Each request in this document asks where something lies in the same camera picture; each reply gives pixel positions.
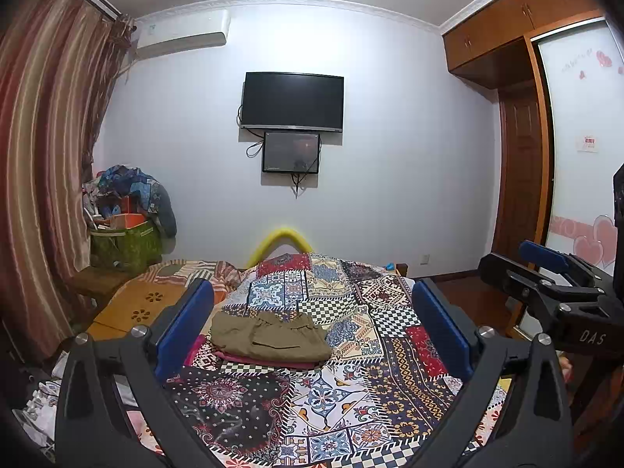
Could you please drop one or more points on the small black wall monitor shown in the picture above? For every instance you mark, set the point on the small black wall monitor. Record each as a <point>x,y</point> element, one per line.
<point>291,152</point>

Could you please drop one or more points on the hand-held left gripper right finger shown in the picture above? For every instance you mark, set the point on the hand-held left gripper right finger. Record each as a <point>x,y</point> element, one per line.
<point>441,326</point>

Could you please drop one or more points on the patchwork printed blanket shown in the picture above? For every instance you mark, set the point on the patchwork printed blanket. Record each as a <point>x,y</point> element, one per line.
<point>341,399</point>

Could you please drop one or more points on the red white door sticker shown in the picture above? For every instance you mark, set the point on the red white door sticker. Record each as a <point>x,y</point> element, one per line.
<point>587,143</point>

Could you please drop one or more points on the orange box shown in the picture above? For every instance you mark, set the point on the orange box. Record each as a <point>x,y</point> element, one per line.
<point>122,220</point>

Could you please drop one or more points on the pink pants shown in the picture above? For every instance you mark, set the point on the pink pants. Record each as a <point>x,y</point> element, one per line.
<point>243,359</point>

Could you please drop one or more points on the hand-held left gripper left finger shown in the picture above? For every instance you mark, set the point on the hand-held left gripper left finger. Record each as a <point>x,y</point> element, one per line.
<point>187,326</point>

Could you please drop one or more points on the wooden bench with flower cutouts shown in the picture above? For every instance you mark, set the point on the wooden bench with flower cutouts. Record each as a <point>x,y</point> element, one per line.
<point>141,307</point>

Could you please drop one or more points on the white air conditioner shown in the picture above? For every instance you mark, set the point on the white air conditioner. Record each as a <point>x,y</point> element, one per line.
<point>185,29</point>

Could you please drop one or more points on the pile of blue clothes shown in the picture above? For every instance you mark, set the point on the pile of blue clothes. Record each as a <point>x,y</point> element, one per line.
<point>136,180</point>

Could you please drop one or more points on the black wall television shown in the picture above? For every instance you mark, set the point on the black wall television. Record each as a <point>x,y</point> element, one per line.
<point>292,102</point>

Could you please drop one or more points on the khaki pants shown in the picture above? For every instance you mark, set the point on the khaki pants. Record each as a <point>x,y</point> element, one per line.
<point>273,339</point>

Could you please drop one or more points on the wooden wardrobe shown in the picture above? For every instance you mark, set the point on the wooden wardrobe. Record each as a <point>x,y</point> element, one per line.
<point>487,34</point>

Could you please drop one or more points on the striped brown curtain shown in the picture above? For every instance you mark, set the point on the striped brown curtain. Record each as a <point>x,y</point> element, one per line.
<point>44,156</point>

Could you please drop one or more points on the yellow curved foam tube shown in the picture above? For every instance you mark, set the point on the yellow curved foam tube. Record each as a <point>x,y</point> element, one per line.
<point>280,233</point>

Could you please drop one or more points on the white floral cloth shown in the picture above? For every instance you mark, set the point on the white floral cloth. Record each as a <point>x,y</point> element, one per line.
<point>41,409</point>

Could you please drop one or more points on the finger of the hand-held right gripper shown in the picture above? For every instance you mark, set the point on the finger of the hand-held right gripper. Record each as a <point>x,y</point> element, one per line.
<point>526,285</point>
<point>543,256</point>

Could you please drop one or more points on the white wall socket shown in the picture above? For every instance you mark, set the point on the white wall socket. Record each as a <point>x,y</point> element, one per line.
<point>424,259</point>

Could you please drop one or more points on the wooden stool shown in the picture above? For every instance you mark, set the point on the wooden stool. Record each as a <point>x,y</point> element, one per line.
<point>97,278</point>

